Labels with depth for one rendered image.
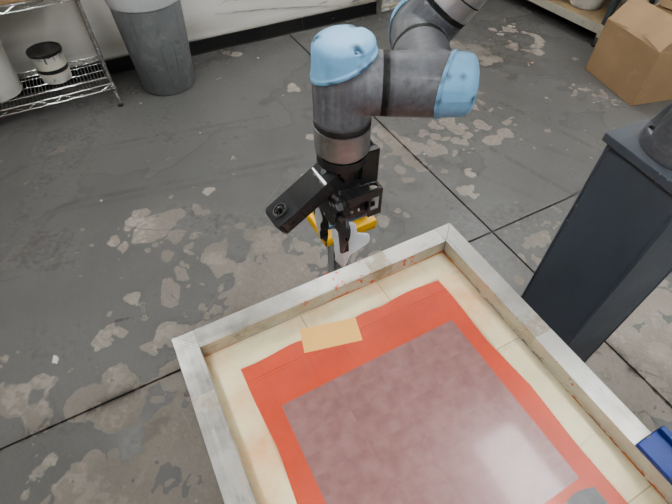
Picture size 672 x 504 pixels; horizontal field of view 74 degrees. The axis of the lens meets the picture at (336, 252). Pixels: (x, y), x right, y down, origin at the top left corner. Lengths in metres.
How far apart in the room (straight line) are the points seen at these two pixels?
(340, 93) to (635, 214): 0.60
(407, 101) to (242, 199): 1.99
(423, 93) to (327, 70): 0.11
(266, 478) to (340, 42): 0.59
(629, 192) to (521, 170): 1.91
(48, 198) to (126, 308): 0.95
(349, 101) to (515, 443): 0.56
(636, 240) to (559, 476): 0.43
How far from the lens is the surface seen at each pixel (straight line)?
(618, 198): 0.95
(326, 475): 0.72
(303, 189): 0.63
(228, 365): 0.80
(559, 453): 0.80
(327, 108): 0.55
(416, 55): 0.55
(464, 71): 0.55
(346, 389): 0.76
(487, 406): 0.79
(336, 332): 0.81
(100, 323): 2.18
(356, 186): 0.66
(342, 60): 0.51
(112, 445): 1.90
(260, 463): 0.73
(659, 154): 0.90
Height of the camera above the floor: 1.66
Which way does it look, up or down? 50 degrees down
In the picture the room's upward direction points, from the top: straight up
